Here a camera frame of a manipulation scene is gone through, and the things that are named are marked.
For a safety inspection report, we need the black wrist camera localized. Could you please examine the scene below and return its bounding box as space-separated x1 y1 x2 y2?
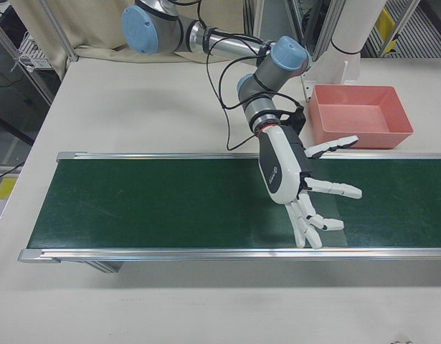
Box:
286 105 308 136

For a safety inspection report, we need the green conveyor belt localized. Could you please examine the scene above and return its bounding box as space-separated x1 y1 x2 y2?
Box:
18 150 441 275

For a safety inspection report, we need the pink plastic box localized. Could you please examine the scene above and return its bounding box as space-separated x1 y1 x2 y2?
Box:
308 84 414 149

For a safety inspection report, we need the slanted aluminium frame post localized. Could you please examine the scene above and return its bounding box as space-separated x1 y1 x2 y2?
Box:
40 0 80 62

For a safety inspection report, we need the white metal base bracket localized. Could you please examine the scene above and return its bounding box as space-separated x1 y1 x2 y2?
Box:
298 52 361 103

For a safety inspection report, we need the beige curtain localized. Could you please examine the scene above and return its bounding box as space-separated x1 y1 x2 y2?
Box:
10 0 255 79

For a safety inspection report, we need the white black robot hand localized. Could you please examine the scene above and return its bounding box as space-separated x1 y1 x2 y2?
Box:
257 124 363 250

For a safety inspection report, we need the grey slatted metal rack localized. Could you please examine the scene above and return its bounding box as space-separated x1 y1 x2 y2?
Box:
361 0 441 59

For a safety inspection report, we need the white wire rack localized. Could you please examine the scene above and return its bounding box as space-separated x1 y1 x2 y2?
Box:
18 31 51 71

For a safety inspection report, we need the yellow sheet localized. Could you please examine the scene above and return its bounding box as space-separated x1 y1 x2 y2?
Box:
0 177 19 199

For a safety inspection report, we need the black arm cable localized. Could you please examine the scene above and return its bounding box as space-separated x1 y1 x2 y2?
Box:
196 0 303 151

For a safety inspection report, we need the narrow aluminium profile post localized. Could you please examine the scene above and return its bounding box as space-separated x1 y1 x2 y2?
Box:
243 0 261 58

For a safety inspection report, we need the wide aluminium frame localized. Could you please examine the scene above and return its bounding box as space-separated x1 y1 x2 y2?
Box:
290 0 336 60

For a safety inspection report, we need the yellow tag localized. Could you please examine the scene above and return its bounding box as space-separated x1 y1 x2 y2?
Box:
376 9 399 54

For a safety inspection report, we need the white cylindrical column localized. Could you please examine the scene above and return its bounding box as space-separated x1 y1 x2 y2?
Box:
330 0 386 55

